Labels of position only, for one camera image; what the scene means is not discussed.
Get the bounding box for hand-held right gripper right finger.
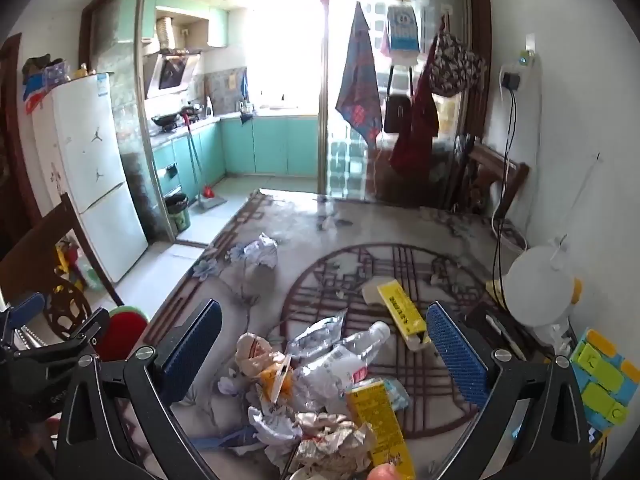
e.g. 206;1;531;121
425;301;593;480

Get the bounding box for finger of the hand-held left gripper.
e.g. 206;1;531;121
0;291;47;332
47;307;112;361

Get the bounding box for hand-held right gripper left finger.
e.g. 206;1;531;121
55;299;223;480

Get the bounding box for yellow carton with cartoon print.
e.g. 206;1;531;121
345;379;417;478

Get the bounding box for silver blue snack packet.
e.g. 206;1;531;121
286;309;349;360

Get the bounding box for red green round stool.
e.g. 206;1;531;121
95;305;151;362

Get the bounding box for dark red phone case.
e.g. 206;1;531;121
465;300;529;361

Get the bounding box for white black pen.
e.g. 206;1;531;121
485;314;526;359

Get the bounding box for dark wooden chair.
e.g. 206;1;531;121
0;192;126;347

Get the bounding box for colourful plastic toy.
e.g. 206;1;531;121
54;239;86;293

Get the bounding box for orange white snack wrapper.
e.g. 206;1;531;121
235;332;294;402

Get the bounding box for small blue clear wrapper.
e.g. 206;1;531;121
382;379;412;411

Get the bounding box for open yellow white carton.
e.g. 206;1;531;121
362;277;432;353

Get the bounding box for clear plastic wrap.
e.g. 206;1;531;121
532;322;576;357

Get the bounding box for clear plastic bottle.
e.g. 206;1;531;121
295;320;393;411

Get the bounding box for dark green waste bin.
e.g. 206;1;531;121
165;194;191;233

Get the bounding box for blue yellow-green block toy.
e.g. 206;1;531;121
570;329;630;433

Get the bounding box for crumpled foil paper wad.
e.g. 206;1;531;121
249;406;374;479

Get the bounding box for white refrigerator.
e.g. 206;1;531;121
32;72;150;283

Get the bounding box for carved wooden chair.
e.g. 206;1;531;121
452;135;530;222

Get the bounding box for teal kitchen base cabinets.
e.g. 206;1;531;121
150;115;321;202

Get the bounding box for dark red hanging garment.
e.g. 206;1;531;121
390;35;441;178

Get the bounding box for dark cloth bundle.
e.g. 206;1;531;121
22;53;67;86

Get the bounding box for black hanging bag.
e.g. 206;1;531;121
384;94;413;135

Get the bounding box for steel range hood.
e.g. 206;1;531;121
145;49;203;100

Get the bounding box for plaid blue red cloth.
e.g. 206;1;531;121
335;2;383;151

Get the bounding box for floral hanging bag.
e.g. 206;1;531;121
429;30;487;99

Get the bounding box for white cable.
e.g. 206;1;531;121
491;159;527;252

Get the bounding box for red handled mop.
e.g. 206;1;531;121
182;114;228;211

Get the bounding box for black power cable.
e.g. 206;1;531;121
492;87;517;288

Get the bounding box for white wall power strip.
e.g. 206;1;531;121
500;35;542;92

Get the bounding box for blue white wall calendar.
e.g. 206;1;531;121
386;4;421;54

